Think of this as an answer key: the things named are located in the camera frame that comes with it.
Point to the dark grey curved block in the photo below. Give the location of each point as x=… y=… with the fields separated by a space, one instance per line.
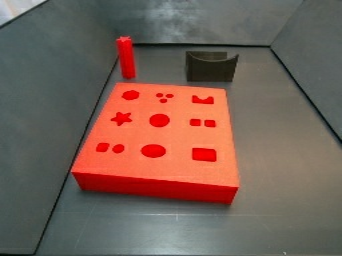
x=210 y=66

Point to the red shape-sorting board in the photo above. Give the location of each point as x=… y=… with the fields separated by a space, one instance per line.
x=162 y=143

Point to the red star-shaped peg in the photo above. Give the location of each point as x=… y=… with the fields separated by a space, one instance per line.
x=126 y=56

